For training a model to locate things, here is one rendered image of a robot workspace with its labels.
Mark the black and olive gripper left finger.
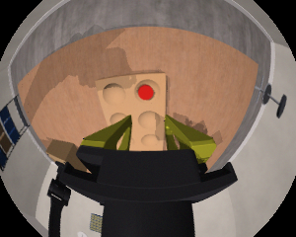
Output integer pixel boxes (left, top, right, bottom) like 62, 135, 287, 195
80, 115, 132, 150

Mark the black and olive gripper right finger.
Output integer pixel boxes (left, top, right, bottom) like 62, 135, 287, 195
164, 115, 216, 164

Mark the red disc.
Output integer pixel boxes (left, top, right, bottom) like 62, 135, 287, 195
138, 85, 153, 100

